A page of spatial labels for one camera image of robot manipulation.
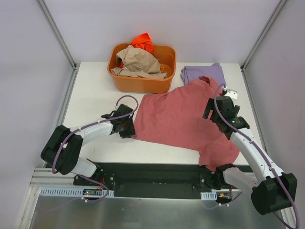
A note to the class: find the folded purple t-shirt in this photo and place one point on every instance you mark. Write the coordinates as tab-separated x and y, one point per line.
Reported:
190	73

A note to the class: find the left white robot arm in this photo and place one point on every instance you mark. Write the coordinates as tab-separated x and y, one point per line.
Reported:
62	151

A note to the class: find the orange plastic basket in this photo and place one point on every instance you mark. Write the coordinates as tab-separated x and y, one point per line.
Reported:
166	56

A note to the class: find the orange t-shirt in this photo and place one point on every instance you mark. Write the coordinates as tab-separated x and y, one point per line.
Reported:
144	42

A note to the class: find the left white cable duct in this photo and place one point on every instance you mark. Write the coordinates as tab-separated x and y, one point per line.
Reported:
75	192

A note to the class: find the right aluminium frame post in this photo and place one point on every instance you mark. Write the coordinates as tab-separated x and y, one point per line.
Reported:
270	22

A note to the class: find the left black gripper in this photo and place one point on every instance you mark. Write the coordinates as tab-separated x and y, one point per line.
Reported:
128	129

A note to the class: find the aluminium frame post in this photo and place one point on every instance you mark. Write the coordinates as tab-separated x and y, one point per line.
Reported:
56	32
270	22

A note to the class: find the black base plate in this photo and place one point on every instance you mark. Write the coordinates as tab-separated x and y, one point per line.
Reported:
173	181

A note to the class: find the aluminium frame rail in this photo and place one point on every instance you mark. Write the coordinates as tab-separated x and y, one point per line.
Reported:
43	177

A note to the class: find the left aluminium frame post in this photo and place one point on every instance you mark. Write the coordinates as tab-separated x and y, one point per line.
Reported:
56	32

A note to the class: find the right white cable duct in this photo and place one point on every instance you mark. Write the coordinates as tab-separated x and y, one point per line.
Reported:
208	196

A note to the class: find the beige t-shirt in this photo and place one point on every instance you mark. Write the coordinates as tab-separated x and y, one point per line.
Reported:
138	63

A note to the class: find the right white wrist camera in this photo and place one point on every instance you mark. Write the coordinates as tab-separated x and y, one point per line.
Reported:
230	93

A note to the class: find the white cable duct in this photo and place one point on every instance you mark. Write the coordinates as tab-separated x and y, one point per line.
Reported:
75	192
208	196

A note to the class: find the pink t-shirt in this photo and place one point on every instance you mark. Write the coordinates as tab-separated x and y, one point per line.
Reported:
176	119

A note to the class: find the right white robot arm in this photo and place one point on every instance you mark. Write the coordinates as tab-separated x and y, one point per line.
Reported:
270	189

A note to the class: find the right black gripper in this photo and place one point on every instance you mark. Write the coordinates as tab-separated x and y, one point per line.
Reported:
210	114

